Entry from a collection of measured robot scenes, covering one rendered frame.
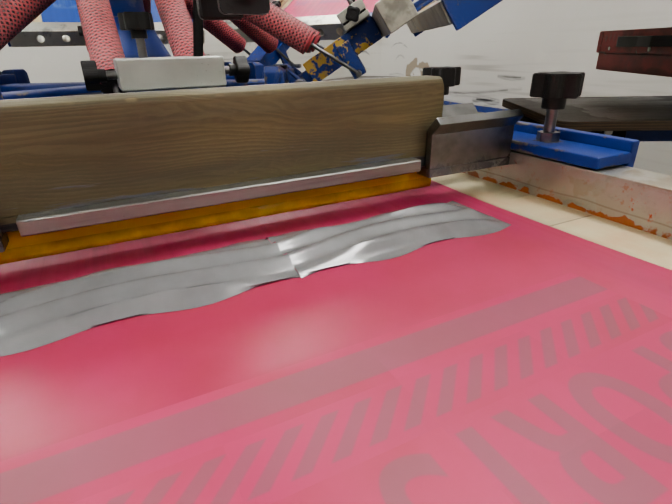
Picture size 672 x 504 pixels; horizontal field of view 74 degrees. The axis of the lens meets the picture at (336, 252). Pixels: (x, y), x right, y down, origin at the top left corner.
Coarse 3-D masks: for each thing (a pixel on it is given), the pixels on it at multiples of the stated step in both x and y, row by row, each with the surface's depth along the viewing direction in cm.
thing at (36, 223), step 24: (336, 168) 36; (360, 168) 36; (384, 168) 37; (408, 168) 38; (192, 192) 31; (216, 192) 31; (240, 192) 32; (264, 192) 33; (288, 192) 34; (24, 216) 27; (48, 216) 27; (72, 216) 28; (96, 216) 28; (120, 216) 29; (144, 216) 30
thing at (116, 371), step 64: (64, 256) 32; (128, 256) 31; (128, 320) 24; (192, 320) 24; (256, 320) 24; (320, 320) 24; (0, 384) 20; (64, 384) 19; (128, 384) 19; (192, 384) 19; (0, 448) 16
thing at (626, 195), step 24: (504, 168) 44; (528, 168) 42; (552, 168) 39; (576, 168) 37; (624, 168) 37; (528, 192) 42; (552, 192) 40; (576, 192) 38; (600, 192) 36; (624, 192) 34; (648, 192) 33; (600, 216) 36; (624, 216) 35; (648, 216) 33
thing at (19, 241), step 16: (400, 176) 41; (416, 176) 42; (304, 192) 37; (320, 192) 38; (336, 192) 39; (208, 208) 34; (224, 208) 35; (240, 208) 35; (112, 224) 31; (128, 224) 32; (144, 224) 32; (16, 240) 29; (32, 240) 29; (48, 240) 30
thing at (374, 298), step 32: (416, 192) 43; (448, 192) 43; (256, 224) 36; (288, 224) 36; (320, 224) 36; (512, 224) 35; (544, 224) 35; (416, 256) 30; (448, 256) 30; (480, 256) 30; (512, 256) 30; (544, 256) 30; (576, 256) 30; (608, 256) 30; (320, 288) 27; (352, 288) 27; (384, 288) 26; (416, 288) 26; (448, 288) 26; (480, 288) 26; (512, 288) 26; (608, 288) 26; (640, 288) 26; (352, 320) 24; (384, 320) 23; (416, 320) 23
